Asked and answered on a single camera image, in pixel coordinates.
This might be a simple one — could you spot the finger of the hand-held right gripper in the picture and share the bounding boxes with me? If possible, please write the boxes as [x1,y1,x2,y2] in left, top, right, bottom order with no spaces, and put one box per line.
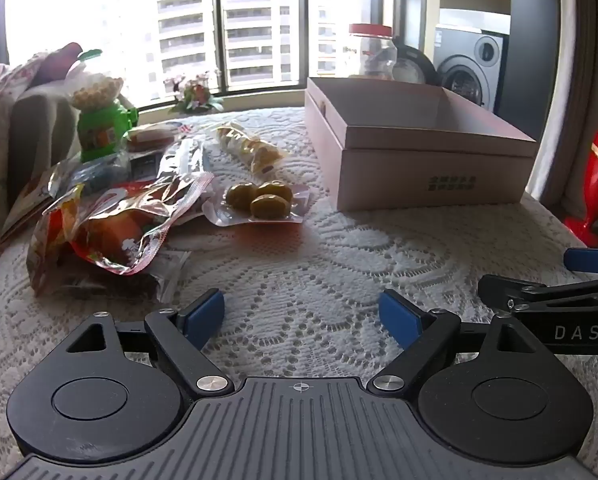
[478,274,598,314]
[563,246,598,277]

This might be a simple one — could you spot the clear silver snack packet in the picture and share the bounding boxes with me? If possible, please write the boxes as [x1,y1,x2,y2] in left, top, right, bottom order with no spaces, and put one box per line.
[129,137,215,196]

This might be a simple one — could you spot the green olive packet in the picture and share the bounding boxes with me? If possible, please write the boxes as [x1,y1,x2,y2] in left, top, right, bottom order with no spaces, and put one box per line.
[202,180,312,228]

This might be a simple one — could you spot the grey framed panel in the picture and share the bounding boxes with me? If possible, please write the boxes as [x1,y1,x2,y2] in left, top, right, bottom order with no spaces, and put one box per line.
[393,0,429,53]

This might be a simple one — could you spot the grey washing machine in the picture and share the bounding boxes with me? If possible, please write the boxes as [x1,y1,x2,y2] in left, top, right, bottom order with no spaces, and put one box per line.
[435,24,510,111]

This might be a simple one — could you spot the green toy candy bottle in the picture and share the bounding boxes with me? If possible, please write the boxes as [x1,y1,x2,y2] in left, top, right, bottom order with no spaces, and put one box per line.
[70,49,140,163]

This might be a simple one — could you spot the small potted flowers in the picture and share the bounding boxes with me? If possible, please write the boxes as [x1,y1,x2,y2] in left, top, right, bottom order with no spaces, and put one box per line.
[164,72,225,114]

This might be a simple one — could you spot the black round clock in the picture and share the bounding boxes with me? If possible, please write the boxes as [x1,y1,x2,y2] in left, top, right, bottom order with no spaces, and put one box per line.
[391,42,442,86]

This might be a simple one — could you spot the white cabinet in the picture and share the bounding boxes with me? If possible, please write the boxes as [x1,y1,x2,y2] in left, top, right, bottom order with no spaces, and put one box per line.
[526,0,598,221]

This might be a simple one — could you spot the white lace tablecloth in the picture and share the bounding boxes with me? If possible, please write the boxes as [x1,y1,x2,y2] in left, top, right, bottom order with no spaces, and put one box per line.
[0,107,598,480]

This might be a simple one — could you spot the grey cushion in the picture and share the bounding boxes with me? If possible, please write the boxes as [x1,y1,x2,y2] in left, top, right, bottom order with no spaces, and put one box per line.
[9,82,82,211]

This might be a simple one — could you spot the colourful booklet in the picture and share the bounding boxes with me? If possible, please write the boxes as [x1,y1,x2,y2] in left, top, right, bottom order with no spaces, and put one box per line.
[1,160,80,243]

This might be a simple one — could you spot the pink cardboard box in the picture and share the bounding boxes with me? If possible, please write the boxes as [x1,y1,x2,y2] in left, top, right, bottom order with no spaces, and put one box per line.
[304,76,539,212]

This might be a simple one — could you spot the brown bun packet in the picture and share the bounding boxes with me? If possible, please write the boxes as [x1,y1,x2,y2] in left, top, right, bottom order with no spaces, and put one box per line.
[124,121,195,153]

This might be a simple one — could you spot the black window frame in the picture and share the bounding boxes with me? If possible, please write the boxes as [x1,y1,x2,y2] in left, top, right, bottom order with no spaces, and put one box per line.
[0,0,385,111]

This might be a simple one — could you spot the red orange snack packet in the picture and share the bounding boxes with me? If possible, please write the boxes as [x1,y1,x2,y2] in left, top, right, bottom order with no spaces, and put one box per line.
[26,172,215,298]

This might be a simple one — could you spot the clear dark snack packet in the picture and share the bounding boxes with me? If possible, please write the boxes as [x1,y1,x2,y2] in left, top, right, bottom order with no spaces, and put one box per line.
[149,250,192,303]

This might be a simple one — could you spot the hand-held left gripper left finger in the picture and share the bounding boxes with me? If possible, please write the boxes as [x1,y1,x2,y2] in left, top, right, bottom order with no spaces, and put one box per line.
[66,288,236,395]

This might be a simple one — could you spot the small cakes packet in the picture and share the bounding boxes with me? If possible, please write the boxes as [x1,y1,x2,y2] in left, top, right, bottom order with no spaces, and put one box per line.
[214,122,286,176]

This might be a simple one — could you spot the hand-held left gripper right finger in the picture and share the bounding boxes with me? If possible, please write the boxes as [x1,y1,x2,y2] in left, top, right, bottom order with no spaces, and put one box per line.
[366,288,540,394]

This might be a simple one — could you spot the blue snack packet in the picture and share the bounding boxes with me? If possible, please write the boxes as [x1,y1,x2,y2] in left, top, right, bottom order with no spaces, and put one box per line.
[69,157,130,193]

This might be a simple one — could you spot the clear jar with red lid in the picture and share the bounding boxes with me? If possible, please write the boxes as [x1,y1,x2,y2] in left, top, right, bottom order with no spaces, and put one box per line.
[348,23,398,81]

